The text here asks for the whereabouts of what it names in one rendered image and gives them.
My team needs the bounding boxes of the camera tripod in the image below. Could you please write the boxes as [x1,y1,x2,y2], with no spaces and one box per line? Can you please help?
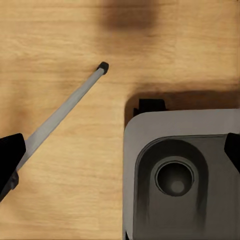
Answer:
[0,62,109,202]

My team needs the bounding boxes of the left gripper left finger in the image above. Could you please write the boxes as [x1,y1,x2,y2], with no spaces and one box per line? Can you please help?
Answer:
[0,133,26,192]

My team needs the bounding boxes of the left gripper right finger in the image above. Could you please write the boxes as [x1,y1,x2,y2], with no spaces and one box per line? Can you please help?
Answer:
[224,133,240,173]

